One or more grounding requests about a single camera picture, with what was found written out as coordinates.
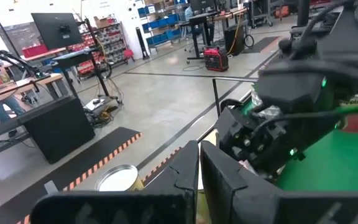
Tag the small red stool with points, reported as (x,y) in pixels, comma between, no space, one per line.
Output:
(128,54)

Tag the green table mat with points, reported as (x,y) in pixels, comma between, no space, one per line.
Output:
(337,165)

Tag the black bin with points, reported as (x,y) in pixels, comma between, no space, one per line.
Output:
(233,40)

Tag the red black generator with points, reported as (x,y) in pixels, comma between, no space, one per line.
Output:
(215,59)

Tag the red plastic bin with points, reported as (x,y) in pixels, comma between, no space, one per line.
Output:
(34,51)

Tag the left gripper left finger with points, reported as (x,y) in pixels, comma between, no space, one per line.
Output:
(154,208)

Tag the black orange-striped floor mat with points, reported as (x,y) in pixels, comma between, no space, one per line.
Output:
(160,166)
(73,165)

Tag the black cabinet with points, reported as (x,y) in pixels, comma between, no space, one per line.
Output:
(57,130)

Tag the tall peas can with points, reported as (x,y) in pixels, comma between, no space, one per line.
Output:
(118,179)

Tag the black monitor on stand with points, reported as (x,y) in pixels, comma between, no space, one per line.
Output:
(56,31)

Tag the cardboard box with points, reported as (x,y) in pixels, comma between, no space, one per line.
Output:
(101,22)

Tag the black tower unit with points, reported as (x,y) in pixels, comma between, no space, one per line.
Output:
(142,43)

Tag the black desk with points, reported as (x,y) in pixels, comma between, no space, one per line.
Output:
(199,19)

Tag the shelving with blue bins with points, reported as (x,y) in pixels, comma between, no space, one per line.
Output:
(163,23)

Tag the wooden workbench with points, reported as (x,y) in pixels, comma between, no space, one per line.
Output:
(20,87)

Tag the parts rack red bins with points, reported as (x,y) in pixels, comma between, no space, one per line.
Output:
(113,40)

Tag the black monitor stand cart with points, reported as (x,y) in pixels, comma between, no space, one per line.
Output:
(73,58)

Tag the white triangle-patterned plant pot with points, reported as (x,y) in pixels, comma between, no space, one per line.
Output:
(269,110)

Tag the person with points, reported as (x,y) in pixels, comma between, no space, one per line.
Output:
(6,107)
(189,13)

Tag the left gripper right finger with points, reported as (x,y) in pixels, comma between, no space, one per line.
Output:
(259,208)

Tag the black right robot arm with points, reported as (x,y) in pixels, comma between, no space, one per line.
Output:
(337,37)

